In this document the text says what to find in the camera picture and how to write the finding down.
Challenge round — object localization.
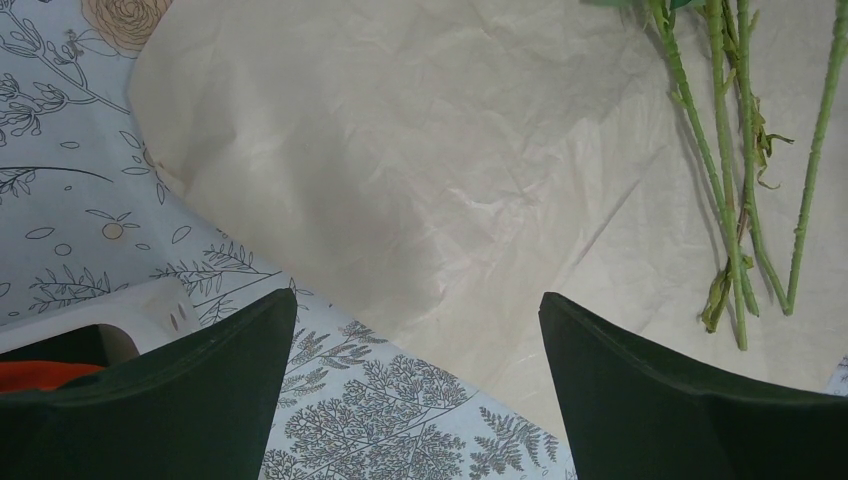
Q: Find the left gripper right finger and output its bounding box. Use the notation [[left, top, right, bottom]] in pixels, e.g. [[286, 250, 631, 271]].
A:
[[539, 292, 847, 479]]

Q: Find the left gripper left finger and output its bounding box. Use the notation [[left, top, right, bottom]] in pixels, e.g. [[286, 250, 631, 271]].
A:
[[1, 289, 297, 479]]

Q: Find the pink fake flower bunch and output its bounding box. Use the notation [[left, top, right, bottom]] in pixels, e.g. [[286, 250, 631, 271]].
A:
[[782, 0, 847, 316]]

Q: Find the peach wrapping paper sheet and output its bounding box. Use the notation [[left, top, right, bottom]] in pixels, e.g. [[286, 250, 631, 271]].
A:
[[128, 1, 847, 436]]

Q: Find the white plastic basket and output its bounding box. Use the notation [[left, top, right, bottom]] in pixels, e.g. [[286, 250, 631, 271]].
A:
[[1, 278, 201, 364]]

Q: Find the orange cloth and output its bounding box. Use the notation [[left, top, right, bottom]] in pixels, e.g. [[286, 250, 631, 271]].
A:
[[1, 360, 103, 393]]

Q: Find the floral patterned table mat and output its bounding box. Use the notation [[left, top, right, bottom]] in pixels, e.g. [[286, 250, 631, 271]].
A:
[[0, 0, 848, 480]]

